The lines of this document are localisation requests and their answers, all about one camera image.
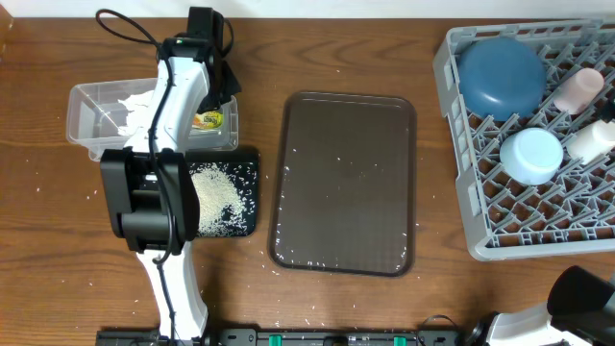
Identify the green yellow snack wrapper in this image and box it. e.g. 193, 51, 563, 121
192, 111, 224, 131

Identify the white tissue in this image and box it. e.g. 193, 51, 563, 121
117, 90, 154, 136

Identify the pile of white rice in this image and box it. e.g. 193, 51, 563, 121
189, 161, 256, 236

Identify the clear plastic bin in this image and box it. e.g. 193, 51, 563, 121
66, 78, 238, 161

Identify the large dark blue bowl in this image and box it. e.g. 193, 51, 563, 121
457, 37, 547, 121

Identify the light blue small bowl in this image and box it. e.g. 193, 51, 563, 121
500, 128, 564, 185

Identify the pink small cup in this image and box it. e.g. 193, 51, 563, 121
553, 68, 604, 115

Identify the white paper cup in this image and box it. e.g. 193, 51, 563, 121
567, 120, 615, 164

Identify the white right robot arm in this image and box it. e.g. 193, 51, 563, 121
464, 266, 614, 346

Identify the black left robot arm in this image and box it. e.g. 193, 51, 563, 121
100, 7, 241, 345

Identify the grey dishwasher rack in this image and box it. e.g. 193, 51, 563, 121
432, 18, 614, 261

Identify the black plastic bin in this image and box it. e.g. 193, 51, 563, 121
184, 146, 260, 239

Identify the dark brown serving tray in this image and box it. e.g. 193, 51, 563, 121
268, 91, 416, 278

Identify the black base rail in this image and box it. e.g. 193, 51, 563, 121
95, 329, 463, 346

